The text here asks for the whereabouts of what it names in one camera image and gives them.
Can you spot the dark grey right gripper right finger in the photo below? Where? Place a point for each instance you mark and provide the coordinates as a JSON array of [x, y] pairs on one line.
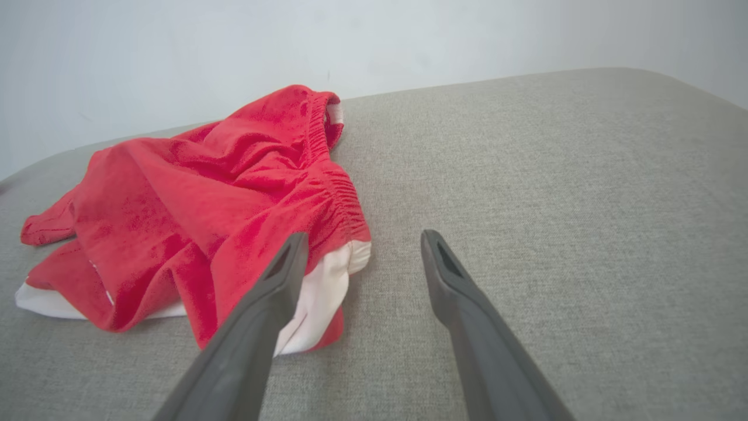
[[497, 368]]

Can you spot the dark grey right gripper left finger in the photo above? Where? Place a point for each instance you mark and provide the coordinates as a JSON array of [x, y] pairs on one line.
[[245, 351]]

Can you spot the red shorts with white trim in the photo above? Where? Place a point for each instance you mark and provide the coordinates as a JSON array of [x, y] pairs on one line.
[[175, 216]]

